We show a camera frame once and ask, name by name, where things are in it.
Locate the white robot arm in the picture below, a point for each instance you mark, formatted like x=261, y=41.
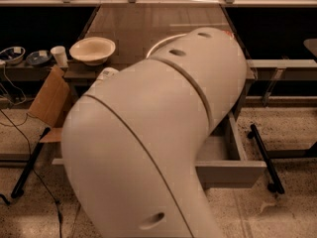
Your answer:
x=150, y=213

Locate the grey open drawer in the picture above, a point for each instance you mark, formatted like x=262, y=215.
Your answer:
x=228, y=169

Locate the grey cabinet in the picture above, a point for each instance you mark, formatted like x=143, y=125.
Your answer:
x=138, y=20

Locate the white bowl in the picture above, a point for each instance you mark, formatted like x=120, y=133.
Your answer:
x=92, y=51

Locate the brown cardboard box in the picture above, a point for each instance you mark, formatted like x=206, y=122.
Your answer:
x=52, y=104

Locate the white paper cup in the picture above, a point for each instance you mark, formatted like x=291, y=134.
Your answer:
x=59, y=55

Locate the dark blue bowl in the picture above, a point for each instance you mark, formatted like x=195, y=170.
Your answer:
x=39, y=58

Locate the black right floor bar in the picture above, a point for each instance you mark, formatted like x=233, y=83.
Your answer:
x=275, y=184

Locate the black floor bar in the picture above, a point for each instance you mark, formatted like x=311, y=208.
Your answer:
x=18, y=188
x=275, y=184

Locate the blue bowl with rim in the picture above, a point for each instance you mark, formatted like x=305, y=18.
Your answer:
x=12, y=55

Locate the black left floor bar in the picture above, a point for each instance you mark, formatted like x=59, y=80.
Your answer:
x=18, y=188

